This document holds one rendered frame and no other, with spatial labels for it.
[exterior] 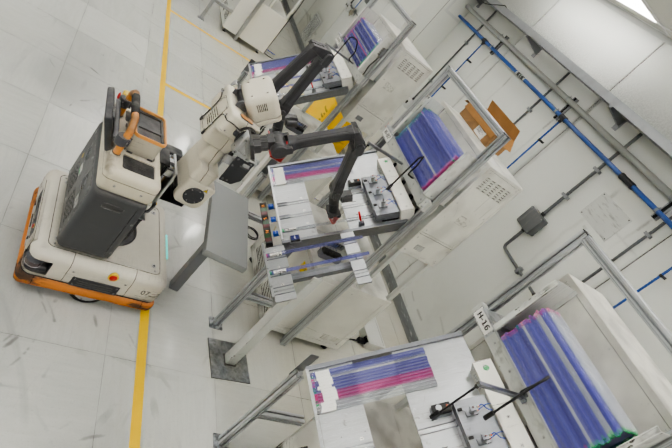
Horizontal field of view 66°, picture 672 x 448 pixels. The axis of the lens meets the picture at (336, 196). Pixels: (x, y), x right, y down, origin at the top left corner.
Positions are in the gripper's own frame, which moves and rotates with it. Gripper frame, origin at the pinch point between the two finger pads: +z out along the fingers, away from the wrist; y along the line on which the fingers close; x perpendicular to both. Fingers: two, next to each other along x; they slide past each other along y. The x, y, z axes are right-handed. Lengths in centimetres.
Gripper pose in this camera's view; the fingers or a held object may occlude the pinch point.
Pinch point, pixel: (333, 221)
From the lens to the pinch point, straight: 289.5
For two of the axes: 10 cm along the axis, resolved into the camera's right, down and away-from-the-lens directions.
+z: -0.4, 7.6, 6.5
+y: -2.2, -6.4, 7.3
